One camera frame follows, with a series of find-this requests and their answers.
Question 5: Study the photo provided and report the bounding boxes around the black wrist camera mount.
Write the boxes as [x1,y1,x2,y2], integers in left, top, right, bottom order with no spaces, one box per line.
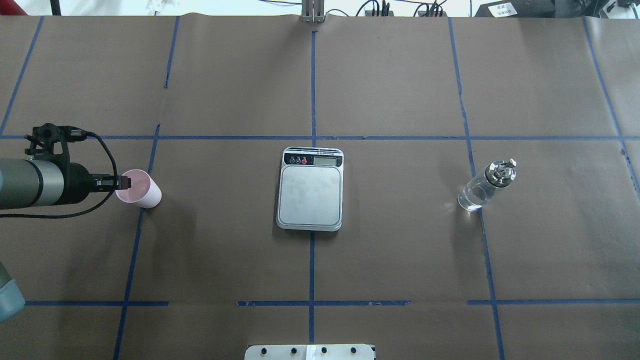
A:
[24,123,89,164]

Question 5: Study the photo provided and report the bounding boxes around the aluminium frame post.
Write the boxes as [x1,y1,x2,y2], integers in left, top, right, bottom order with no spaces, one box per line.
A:
[300,0,326,24]

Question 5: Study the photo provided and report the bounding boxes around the clear glass sauce bottle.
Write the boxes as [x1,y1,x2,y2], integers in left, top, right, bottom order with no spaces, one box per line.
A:
[457,158,518,212]

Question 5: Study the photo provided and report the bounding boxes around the brown paper table cover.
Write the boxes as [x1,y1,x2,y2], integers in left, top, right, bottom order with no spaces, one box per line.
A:
[1,13,639,360]

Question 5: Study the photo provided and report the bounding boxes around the white digital kitchen scale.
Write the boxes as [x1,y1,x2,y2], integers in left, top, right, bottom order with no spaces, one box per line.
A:
[275,146,345,232]

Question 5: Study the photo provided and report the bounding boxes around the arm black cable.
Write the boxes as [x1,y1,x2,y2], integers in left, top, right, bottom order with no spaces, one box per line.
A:
[0,130,120,220]

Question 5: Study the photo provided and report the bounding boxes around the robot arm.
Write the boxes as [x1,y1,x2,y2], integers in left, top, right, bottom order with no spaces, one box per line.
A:
[0,158,131,211]

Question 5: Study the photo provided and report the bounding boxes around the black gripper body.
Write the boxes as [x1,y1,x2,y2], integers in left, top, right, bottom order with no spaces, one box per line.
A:
[64,162,119,205]

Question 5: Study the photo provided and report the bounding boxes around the white pedestal base plate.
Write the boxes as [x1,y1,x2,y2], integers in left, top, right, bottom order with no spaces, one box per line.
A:
[244,343,377,360]

